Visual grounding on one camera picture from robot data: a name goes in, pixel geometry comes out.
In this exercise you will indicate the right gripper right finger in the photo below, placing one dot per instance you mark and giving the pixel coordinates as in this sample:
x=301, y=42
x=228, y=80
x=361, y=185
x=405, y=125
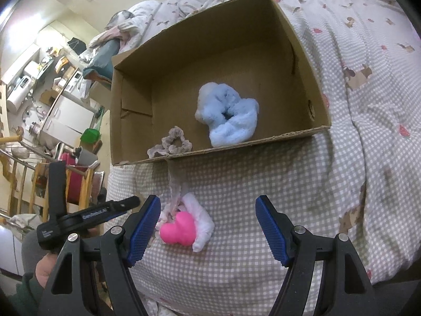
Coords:
x=277, y=229

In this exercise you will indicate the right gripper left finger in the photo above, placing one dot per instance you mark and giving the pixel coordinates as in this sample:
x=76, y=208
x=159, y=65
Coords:
x=139, y=228

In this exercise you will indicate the white fluffy sock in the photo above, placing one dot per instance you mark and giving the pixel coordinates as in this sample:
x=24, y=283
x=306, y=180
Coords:
x=203, y=222

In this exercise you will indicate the mauve fabric scrunchie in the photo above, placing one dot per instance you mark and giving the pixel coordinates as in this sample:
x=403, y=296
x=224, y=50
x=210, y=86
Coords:
x=173, y=144

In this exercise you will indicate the light blue plush slipper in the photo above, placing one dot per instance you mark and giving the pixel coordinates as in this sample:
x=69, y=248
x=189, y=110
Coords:
x=230, y=119

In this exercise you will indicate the pink plush toy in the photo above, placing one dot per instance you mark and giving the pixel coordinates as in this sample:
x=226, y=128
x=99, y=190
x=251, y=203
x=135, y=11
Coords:
x=181, y=231

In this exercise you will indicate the person's left hand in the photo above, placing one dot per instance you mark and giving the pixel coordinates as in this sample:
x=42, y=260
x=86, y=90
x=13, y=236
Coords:
x=44, y=268

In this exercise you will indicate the checkered patterned bed duvet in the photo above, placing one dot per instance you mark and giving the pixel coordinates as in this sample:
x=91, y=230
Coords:
x=360, y=177

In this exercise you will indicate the wooden chair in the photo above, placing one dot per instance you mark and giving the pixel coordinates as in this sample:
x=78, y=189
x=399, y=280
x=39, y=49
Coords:
x=24, y=177

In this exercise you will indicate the red suitcase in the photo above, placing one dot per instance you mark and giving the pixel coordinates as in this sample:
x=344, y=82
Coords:
x=78, y=182

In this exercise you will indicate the green plastic dustpan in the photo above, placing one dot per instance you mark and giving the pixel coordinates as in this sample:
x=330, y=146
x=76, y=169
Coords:
x=90, y=136

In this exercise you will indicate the white kitchen cabinet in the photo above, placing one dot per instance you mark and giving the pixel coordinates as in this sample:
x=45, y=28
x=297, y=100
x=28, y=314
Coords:
x=66, y=121

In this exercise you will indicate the tall cardboard box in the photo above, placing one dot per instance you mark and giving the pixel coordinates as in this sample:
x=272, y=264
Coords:
x=101, y=95

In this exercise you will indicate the pile of clothes on bed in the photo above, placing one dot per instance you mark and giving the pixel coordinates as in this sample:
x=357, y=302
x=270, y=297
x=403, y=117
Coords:
x=122, y=33

